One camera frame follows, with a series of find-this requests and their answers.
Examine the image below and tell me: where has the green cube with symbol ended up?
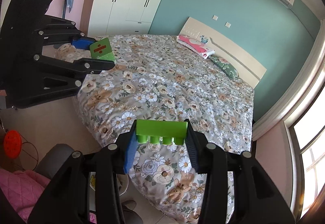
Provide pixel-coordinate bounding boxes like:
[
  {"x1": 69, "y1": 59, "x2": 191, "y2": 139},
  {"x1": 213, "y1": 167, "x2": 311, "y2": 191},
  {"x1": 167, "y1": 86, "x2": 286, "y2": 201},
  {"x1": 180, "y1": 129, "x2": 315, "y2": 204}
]
[{"x1": 89, "y1": 38, "x2": 116, "y2": 63}]

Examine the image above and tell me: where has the green toothed toy block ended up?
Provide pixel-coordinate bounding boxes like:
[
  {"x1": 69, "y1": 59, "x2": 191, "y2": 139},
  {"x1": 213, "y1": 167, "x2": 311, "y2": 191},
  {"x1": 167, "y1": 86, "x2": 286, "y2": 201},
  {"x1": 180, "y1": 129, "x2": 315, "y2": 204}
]
[{"x1": 135, "y1": 119, "x2": 188, "y2": 145}]

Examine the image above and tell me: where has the white trash bin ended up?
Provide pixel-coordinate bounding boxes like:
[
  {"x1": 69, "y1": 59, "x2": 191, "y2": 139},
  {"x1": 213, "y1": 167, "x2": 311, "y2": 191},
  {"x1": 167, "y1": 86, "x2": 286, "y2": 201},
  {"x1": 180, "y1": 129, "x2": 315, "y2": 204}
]
[{"x1": 89, "y1": 172, "x2": 129, "y2": 196}]

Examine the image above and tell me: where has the grey trousers left leg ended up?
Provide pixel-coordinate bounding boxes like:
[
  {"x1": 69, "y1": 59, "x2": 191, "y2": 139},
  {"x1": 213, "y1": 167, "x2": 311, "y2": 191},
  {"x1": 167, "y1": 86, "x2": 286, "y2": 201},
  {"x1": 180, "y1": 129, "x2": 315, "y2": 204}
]
[{"x1": 34, "y1": 144, "x2": 74, "y2": 180}]

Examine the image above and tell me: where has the grey trousers leg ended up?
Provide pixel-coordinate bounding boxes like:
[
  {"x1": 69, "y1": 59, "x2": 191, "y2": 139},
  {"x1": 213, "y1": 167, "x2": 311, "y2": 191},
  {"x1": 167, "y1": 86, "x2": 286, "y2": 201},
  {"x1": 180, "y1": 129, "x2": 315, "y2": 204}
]
[
  {"x1": 87, "y1": 199, "x2": 145, "y2": 224},
  {"x1": 34, "y1": 144, "x2": 74, "y2": 180}
]

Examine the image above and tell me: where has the grey trousers right leg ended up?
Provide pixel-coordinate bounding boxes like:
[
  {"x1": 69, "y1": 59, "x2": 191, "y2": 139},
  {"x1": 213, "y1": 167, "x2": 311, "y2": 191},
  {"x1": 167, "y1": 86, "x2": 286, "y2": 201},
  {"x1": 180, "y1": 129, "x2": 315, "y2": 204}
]
[{"x1": 87, "y1": 199, "x2": 145, "y2": 224}]

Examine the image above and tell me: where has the pink quilted jacket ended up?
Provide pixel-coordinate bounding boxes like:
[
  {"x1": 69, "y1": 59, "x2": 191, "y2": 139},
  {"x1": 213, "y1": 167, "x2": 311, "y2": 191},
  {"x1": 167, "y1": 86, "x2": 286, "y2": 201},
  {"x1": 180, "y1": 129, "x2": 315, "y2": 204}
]
[{"x1": 1, "y1": 168, "x2": 50, "y2": 223}]

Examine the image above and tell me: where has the red plastic stool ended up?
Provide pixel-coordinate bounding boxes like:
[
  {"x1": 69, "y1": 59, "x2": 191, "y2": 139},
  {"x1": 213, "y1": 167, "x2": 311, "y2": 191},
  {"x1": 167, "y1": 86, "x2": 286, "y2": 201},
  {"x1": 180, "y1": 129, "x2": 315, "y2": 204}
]
[{"x1": 3, "y1": 130, "x2": 22, "y2": 159}]

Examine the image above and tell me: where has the floral bed quilt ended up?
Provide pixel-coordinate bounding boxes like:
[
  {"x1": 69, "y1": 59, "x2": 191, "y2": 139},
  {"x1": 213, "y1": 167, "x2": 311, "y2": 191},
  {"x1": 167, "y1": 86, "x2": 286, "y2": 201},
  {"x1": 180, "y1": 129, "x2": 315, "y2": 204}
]
[{"x1": 74, "y1": 35, "x2": 254, "y2": 223}]

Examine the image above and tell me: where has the pink white pillow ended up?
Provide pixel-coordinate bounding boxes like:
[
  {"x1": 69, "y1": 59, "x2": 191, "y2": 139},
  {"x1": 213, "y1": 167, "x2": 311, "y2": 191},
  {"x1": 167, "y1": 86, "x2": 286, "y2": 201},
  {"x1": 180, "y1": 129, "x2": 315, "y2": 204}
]
[{"x1": 176, "y1": 35, "x2": 215, "y2": 59}]

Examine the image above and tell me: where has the cream wooden headboard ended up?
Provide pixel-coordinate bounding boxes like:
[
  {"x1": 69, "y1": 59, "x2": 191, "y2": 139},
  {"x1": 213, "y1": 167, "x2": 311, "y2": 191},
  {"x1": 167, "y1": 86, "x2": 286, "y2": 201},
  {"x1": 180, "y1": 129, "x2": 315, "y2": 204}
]
[{"x1": 180, "y1": 17, "x2": 267, "y2": 88}]

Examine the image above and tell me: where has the green floral pillow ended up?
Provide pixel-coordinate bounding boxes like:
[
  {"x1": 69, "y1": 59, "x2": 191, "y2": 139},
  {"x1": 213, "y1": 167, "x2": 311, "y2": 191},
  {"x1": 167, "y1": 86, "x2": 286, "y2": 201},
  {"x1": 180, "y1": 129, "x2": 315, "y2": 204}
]
[{"x1": 209, "y1": 56, "x2": 239, "y2": 79}]

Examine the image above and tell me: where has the window with dark frame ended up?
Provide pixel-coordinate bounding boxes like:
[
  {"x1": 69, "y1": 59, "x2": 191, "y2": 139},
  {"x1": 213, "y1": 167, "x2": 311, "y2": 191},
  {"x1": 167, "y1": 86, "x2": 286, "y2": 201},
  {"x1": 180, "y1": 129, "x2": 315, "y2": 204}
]
[{"x1": 284, "y1": 69, "x2": 324, "y2": 223}]

